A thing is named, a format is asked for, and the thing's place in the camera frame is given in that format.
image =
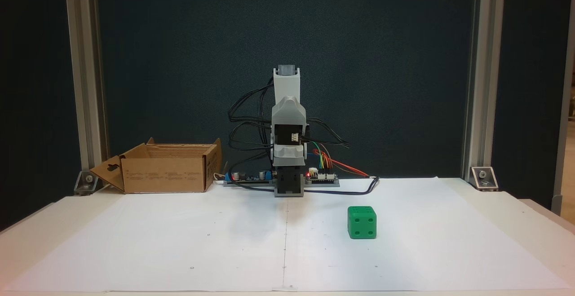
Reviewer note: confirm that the brown cardboard box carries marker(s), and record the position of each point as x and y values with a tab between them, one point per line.
166	177

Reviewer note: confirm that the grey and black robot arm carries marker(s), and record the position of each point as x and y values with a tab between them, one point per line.
287	85

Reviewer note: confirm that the green dice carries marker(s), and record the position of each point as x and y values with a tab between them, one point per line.
361	223

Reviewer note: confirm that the aluminium frame post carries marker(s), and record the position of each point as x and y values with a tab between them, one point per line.
85	62
483	62

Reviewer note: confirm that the grey mounting plate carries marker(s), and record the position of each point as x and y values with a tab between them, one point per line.
323	184

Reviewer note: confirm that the metal corner bracket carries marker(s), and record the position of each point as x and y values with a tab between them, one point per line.
87	183
484	178

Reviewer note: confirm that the blue circuit board with capacitors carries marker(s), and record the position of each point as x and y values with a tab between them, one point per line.
251	177

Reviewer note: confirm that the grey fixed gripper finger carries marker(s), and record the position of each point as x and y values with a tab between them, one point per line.
289	112

